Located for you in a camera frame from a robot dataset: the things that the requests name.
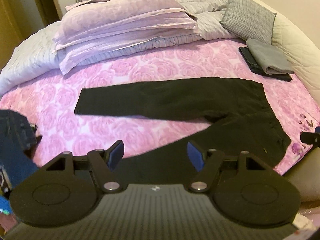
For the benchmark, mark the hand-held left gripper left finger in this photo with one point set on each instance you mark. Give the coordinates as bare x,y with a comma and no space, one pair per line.
116,155

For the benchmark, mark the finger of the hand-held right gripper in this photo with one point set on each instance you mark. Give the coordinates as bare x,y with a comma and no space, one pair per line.
310,138
317,130

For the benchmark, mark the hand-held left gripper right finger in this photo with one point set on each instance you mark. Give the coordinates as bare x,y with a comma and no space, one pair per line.
196,156

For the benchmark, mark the dark grey pants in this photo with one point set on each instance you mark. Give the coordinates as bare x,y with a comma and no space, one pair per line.
175,97

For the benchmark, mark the cream quilted headboard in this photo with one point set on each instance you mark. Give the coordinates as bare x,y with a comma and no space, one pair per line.
300,45

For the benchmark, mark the pink floral blanket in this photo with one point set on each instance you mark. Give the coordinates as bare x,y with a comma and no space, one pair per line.
125,67

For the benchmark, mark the folded grey garment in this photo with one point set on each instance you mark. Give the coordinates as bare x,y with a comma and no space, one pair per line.
270,55

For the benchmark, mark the folded dark garment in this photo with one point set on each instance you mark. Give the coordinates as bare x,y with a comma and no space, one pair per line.
250,60

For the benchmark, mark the blue jeans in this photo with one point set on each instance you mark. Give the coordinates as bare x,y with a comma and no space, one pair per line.
12,150

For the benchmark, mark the lilac pillow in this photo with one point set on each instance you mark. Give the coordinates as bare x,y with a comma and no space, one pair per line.
125,12
100,47

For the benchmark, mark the grey checked cushion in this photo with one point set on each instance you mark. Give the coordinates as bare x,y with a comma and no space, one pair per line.
247,17

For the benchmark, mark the grey striped quilt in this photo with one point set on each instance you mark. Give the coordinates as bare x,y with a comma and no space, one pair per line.
25,55

